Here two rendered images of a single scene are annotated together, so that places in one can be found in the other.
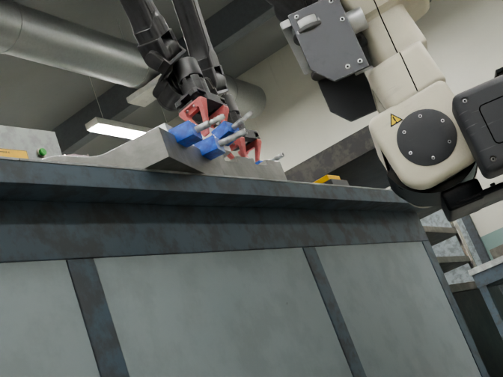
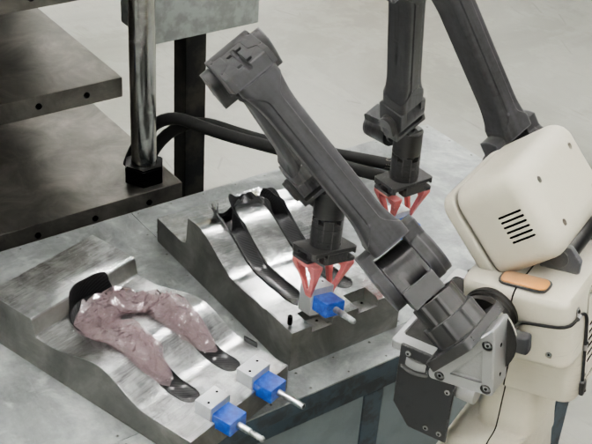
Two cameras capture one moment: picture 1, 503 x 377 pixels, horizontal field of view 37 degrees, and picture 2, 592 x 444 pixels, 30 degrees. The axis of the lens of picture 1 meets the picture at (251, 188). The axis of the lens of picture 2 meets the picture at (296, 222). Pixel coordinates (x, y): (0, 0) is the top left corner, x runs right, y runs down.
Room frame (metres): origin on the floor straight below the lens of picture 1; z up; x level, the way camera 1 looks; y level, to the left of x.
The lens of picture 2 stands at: (-0.05, -0.51, 2.15)
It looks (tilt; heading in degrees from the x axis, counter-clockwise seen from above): 33 degrees down; 21
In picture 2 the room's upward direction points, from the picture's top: 4 degrees clockwise
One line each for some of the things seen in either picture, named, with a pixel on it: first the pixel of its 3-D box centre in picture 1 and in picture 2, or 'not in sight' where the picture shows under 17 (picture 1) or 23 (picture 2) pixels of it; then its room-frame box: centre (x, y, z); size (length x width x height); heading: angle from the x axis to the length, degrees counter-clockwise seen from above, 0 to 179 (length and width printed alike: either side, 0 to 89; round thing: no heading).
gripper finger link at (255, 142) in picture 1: (247, 153); (405, 197); (1.82, -0.02, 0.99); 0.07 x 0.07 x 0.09; 59
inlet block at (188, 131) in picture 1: (191, 132); (233, 422); (1.20, 0.06, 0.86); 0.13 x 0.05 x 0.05; 76
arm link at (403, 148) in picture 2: (224, 109); (405, 139); (1.81, -0.01, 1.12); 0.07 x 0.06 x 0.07; 65
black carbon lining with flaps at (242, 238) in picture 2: not in sight; (274, 240); (1.65, 0.19, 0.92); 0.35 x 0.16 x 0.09; 58
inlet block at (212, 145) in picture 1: (214, 146); (273, 389); (1.31, 0.04, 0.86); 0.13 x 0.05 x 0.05; 76
